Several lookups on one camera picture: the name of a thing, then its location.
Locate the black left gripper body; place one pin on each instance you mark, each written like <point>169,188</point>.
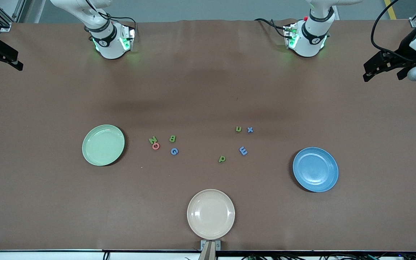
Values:
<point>400,53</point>

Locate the blue letter x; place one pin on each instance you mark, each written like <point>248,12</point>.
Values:
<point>250,129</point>

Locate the blue letter m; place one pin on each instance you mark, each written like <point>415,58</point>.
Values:
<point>243,151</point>

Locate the green letter p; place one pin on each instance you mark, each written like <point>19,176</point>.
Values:
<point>224,159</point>

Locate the red letter O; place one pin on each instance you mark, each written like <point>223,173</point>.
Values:
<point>158,147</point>

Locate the green letter B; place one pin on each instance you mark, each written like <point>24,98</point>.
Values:
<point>172,138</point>

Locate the blue letter G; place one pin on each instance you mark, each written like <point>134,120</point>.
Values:
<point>172,152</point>

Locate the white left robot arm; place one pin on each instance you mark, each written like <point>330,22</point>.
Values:
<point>311,39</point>

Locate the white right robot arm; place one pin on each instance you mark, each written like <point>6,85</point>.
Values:
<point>108,43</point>

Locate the blue plate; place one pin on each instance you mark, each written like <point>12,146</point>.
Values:
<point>316,178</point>

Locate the green plate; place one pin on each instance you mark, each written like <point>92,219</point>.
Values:
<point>103,153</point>

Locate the brown table mat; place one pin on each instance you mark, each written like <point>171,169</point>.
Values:
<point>208,90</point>

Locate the beige plate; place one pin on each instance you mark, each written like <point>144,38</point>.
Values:
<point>211,215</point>

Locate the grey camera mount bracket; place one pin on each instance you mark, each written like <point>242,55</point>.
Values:
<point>209,249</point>

